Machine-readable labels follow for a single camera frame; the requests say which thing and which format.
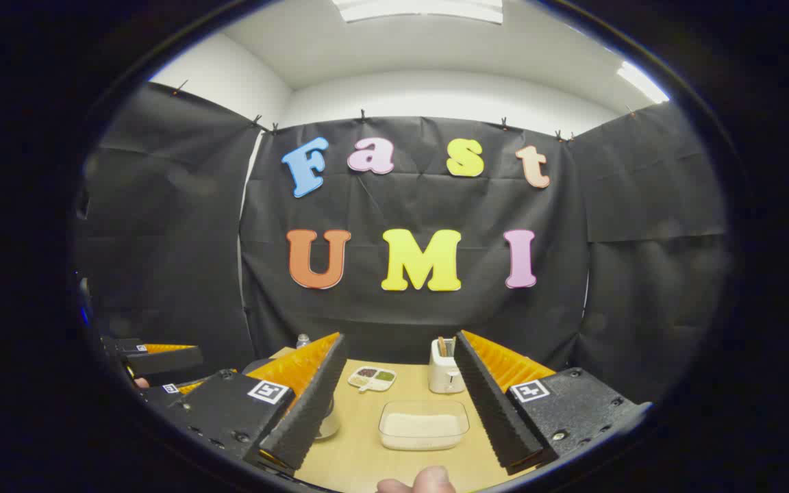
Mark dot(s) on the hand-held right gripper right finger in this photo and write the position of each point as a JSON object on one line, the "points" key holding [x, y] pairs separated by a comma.
{"points": [[490, 411]]}

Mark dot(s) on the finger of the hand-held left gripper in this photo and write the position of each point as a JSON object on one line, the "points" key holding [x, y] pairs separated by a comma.
{"points": [[161, 396], [161, 359]]}

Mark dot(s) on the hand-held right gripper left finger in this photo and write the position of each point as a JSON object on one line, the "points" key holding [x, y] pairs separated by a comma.
{"points": [[312, 411]]}

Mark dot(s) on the clear container of rice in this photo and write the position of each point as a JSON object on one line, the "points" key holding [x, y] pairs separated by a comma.
{"points": [[424, 428]]}

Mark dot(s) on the white toaster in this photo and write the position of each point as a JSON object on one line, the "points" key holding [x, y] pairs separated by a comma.
{"points": [[444, 376]]}

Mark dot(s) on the white divided dish with beans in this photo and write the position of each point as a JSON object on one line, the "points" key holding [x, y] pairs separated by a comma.
{"points": [[372, 377]]}

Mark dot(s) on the clear plastic bottle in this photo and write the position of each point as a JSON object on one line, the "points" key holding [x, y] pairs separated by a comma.
{"points": [[303, 340]]}

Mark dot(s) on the toast slice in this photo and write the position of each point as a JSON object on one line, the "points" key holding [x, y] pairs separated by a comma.
{"points": [[442, 346]]}

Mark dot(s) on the black backdrop cloth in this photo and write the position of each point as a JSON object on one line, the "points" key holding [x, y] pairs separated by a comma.
{"points": [[435, 322]]}

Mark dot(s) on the ceiling light panel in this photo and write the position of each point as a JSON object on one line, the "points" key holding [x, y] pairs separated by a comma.
{"points": [[422, 8], [641, 82]]}

